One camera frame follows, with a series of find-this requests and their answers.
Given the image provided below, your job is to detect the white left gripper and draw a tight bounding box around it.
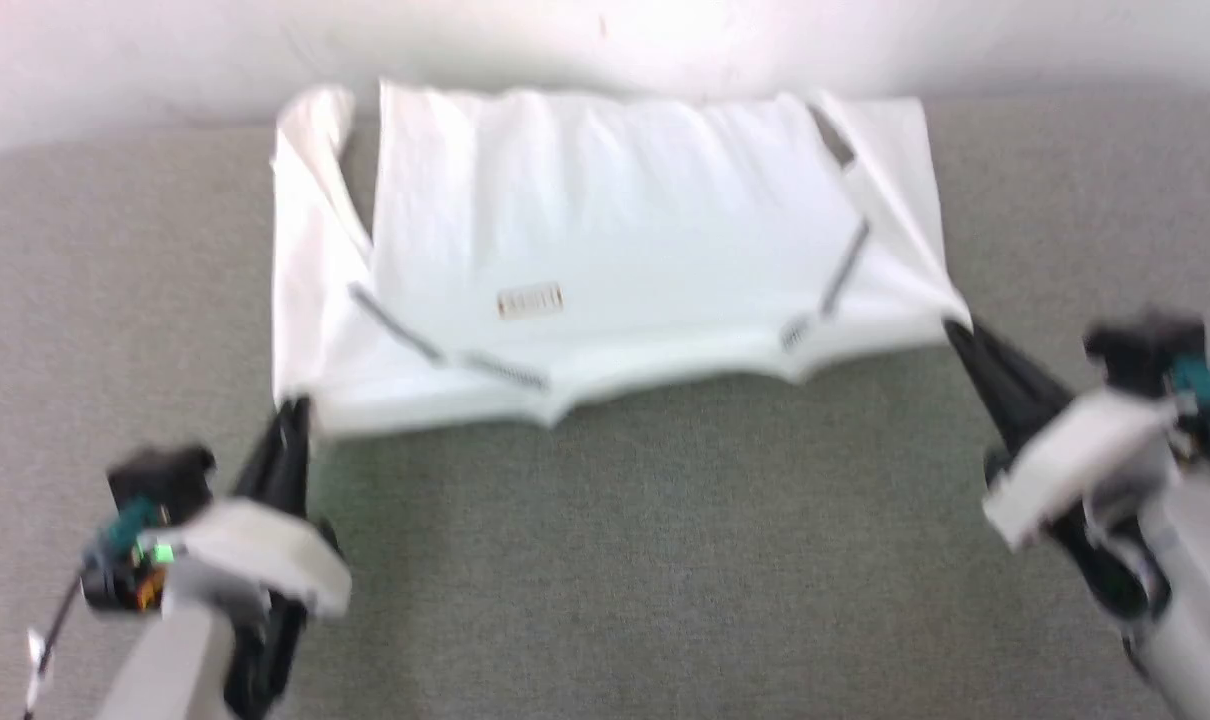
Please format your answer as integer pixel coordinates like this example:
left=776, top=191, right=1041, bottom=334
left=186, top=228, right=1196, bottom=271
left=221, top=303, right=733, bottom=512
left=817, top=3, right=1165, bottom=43
left=170, top=397, right=354, bottom=720

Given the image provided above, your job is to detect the white garment with grey stitching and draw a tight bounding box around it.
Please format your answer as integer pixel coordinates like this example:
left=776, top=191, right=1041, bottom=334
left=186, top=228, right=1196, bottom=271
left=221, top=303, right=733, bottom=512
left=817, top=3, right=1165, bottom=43
left=270, top=80, right=972, bottom=441

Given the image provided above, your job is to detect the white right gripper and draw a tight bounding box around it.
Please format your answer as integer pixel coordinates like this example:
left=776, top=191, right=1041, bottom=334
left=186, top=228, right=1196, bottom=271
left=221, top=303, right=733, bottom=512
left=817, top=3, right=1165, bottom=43
left=943, top=318, right=1184, bottom=623

